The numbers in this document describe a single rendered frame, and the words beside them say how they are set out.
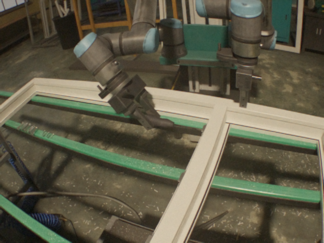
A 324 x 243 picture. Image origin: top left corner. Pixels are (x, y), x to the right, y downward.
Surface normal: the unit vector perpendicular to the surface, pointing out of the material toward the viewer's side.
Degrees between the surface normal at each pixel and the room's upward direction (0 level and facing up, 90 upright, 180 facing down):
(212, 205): 0
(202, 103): 90
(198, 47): 90
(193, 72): 90
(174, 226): 0
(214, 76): 90
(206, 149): 0
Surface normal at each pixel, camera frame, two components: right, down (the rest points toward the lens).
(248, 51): -0.19, 0.63
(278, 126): -0.39, 0.61
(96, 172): -0.11, -0.78
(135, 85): 0.66, -0.33
